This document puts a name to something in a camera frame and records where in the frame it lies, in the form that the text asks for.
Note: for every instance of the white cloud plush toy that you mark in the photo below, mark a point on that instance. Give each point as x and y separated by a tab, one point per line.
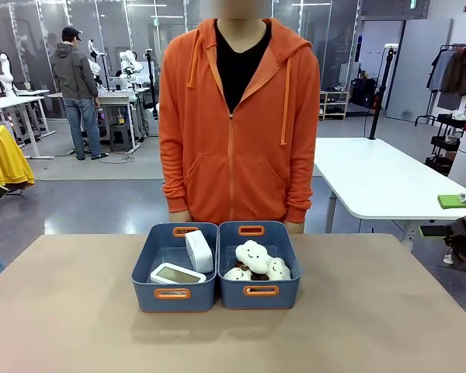
252	256
237	274
277	270

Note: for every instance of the white digital clock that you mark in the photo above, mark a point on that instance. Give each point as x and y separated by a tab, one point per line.
199	250
176	274

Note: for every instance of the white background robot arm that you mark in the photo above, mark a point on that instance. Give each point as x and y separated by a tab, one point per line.
129	64
2	74

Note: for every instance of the person's left hand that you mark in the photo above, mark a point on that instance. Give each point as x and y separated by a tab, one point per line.
295	227

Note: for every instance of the person's right hand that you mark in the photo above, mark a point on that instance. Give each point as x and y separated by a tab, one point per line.
179	217

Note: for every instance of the yellow garment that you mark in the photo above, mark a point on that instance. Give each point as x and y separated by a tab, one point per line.
9	159

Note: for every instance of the black utility cart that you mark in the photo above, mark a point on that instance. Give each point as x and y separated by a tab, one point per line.
446	143

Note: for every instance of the white table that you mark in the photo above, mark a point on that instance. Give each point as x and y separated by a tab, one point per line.
373	175

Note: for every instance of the white long desk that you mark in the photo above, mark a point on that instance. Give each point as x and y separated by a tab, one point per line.
11	103

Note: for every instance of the grey plastic stool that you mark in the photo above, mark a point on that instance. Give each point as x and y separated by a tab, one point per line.
120	138

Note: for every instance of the black tripod pole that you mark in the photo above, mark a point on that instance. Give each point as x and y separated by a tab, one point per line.
380	93

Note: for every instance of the man in grey jacket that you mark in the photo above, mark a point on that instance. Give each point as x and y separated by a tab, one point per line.
74	77

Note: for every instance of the clothes rack with garments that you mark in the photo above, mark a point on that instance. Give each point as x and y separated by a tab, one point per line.
456	74

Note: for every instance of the black bags pile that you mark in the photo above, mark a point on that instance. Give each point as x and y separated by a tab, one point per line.
365	91

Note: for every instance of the low shoe shelf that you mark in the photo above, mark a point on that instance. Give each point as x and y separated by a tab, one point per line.
334	105

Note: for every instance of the person in orange hoodie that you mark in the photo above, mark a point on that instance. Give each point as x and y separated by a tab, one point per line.
237	136

